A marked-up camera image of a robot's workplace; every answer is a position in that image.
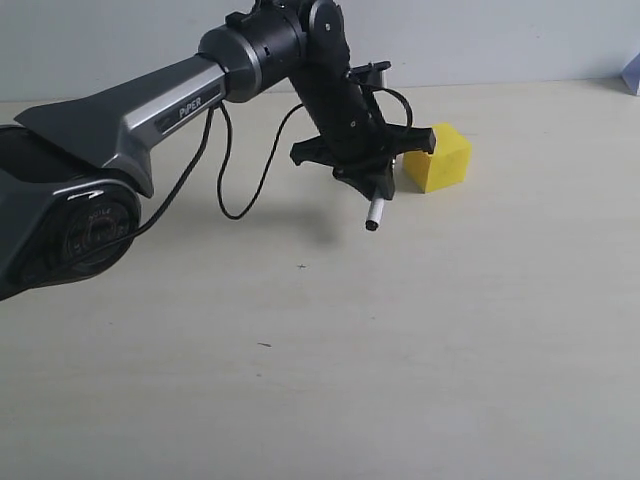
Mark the yellow foam cube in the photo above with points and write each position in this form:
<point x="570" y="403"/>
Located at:
<point x="446" y="166"/>

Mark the black and white whiteboard marker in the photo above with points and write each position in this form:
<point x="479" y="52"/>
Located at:
<point x="375" y="212"/>

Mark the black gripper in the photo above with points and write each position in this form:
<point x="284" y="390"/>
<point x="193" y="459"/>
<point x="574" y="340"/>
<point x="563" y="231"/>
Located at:
<point x="361" y="150"/>

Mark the blue white box corner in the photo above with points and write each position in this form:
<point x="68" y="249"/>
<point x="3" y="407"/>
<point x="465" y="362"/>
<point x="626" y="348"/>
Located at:
<point x="631" y="75"/>

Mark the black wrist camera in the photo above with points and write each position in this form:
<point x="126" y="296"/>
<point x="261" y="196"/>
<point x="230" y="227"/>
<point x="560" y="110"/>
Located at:
<point x="370" y="75"/>

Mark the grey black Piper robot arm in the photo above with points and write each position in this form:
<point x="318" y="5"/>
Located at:
<point x="73" y="173"/>

